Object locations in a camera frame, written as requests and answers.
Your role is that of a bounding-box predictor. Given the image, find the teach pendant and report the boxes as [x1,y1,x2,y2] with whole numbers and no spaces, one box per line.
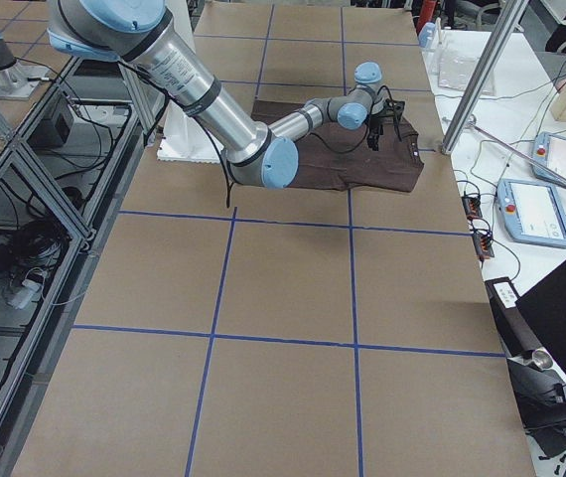
[496,179,566,248]
[532,132,566,183]

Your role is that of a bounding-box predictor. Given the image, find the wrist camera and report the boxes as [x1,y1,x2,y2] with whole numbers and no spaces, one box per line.
[384,99,405,124]

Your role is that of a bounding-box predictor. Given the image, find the reacher grabber tool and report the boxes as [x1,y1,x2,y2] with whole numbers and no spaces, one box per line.
[464,114,566,188]

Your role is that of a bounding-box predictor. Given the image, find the orange terminal board far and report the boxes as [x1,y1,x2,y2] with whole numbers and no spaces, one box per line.
[461,195,483,220]

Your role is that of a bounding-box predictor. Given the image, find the orange terminal board near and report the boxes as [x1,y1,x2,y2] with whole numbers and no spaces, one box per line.
[472,230,495,262]

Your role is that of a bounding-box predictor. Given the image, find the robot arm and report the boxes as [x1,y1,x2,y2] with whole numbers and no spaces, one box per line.
[48,0,299,189]
[269,62,387,141]

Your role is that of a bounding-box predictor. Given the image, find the far teach pendant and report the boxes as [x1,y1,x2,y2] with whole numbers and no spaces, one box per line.
[532,132,566,183]

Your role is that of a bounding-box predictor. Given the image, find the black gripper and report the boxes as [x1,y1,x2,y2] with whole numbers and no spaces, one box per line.
[366,113,386,150]

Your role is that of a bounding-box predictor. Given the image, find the near teach pendant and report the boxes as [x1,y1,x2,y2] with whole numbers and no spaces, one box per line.
[496,179,566,248]

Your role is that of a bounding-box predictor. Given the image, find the dark brown t-shirt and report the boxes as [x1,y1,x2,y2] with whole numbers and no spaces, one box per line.
[251,100,424,193]

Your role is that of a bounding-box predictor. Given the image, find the orange terminal board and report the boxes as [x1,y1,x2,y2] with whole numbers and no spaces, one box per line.
[461,195,483,220]
[472,230,495,262]

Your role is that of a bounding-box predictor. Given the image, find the aluminium frame post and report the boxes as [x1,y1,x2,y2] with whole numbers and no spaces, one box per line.
[441,0,529,155]

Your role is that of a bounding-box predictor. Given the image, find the red cylinder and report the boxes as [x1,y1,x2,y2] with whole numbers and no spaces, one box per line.
[416,0,437,33]

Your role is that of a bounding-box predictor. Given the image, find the metal cup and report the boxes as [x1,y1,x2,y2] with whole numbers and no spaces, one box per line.
[529,349,554,372]

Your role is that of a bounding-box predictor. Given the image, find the black electronics box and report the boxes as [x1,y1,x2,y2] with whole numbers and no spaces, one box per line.
[27,99,73,149]

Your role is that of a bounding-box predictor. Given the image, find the clear plastic bag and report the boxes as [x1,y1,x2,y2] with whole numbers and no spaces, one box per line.
[437,50,481,91]

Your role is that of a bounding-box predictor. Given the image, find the black box with label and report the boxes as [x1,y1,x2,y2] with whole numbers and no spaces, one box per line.
[485,277,542,359]

